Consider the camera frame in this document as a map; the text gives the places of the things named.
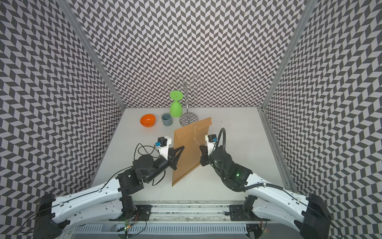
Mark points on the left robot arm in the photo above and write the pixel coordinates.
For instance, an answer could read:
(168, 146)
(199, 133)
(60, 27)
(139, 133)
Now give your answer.
(111, 200)

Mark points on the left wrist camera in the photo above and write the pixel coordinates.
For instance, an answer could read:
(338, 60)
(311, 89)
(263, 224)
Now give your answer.
(162, 145)

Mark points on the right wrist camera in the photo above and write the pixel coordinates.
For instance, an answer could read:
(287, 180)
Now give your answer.
(211, 140)

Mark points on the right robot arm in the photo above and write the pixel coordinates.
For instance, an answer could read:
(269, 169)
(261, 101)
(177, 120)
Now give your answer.
(306, 214)

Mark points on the brown kraft file bag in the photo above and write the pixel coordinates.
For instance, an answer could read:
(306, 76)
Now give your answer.
(191, 137)

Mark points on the grey-blue cup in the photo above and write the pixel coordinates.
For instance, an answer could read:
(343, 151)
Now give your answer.
(167, 119)

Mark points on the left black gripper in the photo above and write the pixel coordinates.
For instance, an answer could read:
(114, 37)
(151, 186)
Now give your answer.
(172, 158)

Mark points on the green plastic wine glass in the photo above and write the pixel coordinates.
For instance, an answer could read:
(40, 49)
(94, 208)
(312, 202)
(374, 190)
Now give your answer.
(176, 108)

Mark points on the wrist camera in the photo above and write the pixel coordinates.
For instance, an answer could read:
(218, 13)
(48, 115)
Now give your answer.
(162, 145)
(211, 140)

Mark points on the chrome glass holder stand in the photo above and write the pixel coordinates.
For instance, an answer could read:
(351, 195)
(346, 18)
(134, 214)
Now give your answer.
(183, 84)

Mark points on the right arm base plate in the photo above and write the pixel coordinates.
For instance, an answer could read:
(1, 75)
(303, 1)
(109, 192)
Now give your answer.
(239, 214)

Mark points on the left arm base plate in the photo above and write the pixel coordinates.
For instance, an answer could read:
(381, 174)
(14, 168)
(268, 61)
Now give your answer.
(138, 212)

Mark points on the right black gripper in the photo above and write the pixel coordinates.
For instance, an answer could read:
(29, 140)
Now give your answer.
(204, 154)

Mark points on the orange plastic bowl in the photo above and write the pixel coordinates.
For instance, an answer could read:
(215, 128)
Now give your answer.
(148, 120)

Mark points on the aluminium front rail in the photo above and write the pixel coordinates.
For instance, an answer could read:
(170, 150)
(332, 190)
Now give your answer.
(161, 212)

